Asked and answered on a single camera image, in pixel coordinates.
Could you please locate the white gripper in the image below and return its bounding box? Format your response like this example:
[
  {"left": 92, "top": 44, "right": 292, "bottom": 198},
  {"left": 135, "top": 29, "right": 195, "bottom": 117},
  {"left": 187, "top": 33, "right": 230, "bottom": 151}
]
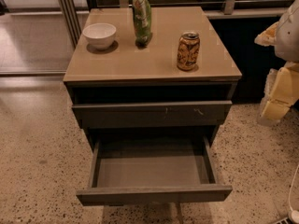
[{"left": 254, "top": 22, "right": 299, "bottom": 126}]

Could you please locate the orange soda can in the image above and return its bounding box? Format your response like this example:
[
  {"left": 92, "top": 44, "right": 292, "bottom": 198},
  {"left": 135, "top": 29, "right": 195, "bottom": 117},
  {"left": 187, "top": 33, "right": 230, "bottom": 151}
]
[{"left": 177, "top": 32, "right": 200, "bottom": 71}]

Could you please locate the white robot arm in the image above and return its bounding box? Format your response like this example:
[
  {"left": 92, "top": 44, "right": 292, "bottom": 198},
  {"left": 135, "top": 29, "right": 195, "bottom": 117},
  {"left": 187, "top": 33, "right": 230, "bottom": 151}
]
[{"left": 254, "top": 0, "right": 299, "bottom": 126}]

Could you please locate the closed grey top drawer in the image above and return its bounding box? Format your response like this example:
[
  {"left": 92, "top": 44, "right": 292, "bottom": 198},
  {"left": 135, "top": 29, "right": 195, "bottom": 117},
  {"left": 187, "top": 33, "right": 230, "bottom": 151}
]
[{"left": 72, "top": 101, "right": 232, "bottom": 129}]

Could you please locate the grey drawer cabinet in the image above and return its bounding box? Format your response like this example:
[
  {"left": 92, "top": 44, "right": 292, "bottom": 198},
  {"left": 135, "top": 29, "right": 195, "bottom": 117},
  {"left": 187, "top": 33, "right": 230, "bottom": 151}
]
[{"left": 64, "top": 7, "right": 242, "bottom": 145}]

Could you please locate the open grey middle drawer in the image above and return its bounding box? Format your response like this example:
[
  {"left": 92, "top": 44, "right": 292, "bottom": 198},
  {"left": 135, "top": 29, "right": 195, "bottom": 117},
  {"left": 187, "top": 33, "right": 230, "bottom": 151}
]
[{"left": 77, "top": 137, "right": 233, "bottom": 206}]

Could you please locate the green chip bag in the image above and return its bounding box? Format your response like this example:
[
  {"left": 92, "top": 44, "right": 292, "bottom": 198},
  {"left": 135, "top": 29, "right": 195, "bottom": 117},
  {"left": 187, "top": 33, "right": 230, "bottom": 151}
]
[{"left": 133, "top": 0, "right": 151, "bottom": 47}]

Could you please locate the white ceramic bowl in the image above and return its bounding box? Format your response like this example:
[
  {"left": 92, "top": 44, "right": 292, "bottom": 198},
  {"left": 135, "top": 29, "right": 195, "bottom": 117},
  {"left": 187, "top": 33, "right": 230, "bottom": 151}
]
[{"left": 82, "top": 23, "right": 117, "bottom": 50}]

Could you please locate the white cable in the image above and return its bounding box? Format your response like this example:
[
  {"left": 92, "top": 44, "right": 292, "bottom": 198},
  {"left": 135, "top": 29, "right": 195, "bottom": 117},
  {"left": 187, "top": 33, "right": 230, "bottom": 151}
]
[{"left": 287, "top": 163, "right": 299, "bottom": 224}]

